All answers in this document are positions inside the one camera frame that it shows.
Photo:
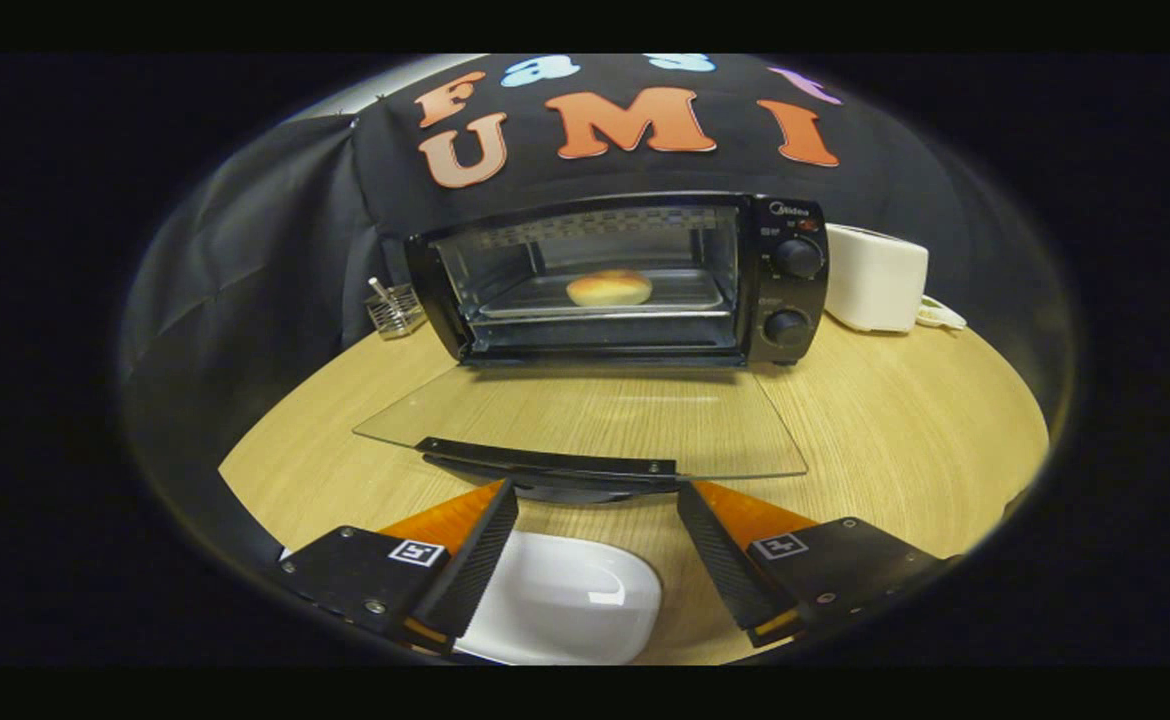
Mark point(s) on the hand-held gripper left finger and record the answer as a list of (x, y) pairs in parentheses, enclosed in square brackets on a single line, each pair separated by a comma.
[(470, 570)]

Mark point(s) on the round brown bun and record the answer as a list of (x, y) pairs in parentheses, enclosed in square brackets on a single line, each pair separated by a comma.
[(609, 288)]

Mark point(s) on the black backdrop cloth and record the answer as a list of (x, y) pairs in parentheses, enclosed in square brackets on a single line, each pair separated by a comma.
[(245, 280)]

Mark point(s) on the black toaster oven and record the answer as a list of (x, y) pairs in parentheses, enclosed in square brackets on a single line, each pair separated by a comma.
[(790, 295)]

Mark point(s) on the white plate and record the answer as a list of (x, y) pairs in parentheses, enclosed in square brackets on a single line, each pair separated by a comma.
[(555, 610)]

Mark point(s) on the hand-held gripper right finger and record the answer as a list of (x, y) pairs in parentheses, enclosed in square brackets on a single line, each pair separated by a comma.
[(720, 565)]

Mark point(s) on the white bread toaster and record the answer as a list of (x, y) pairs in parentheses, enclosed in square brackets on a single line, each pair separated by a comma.
[(875, 280)]

